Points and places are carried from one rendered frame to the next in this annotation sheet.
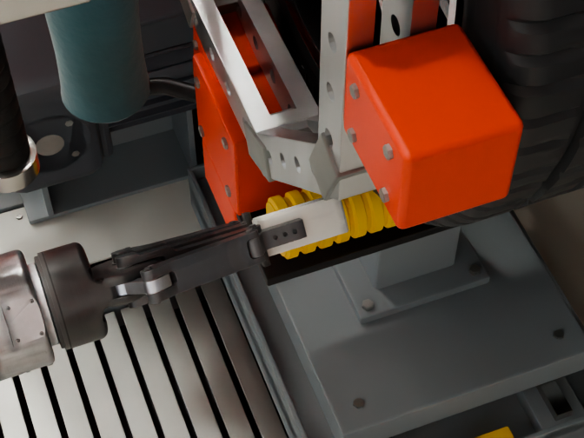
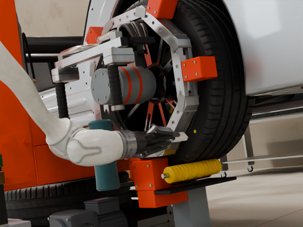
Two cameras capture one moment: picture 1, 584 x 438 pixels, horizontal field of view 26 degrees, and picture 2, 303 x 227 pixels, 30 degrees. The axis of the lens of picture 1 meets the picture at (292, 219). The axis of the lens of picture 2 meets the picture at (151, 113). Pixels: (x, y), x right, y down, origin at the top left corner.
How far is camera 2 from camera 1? 1.57 m
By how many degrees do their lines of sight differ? 58
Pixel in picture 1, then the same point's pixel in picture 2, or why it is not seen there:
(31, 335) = (132, 136)
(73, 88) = (103, 178)
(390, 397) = not seen: outside the picture
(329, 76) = (177, 76)
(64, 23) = not seen: hidden behind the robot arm
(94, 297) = (142, 133)
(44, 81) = (84, 211)
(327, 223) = (183, 135)
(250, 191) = (157, 180)
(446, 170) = (205, 62)
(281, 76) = not seen: hidden behind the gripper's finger
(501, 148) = (213, 60)
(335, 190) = (185, 104)
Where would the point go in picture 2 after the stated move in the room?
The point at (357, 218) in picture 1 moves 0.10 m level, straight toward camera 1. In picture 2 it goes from (186, 168) to (195, 168)
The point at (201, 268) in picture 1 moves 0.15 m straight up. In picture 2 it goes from (162, 128) to (156, 82)
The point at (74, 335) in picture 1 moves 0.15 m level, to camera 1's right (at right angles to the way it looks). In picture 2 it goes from (140, 140) to (185, 134)
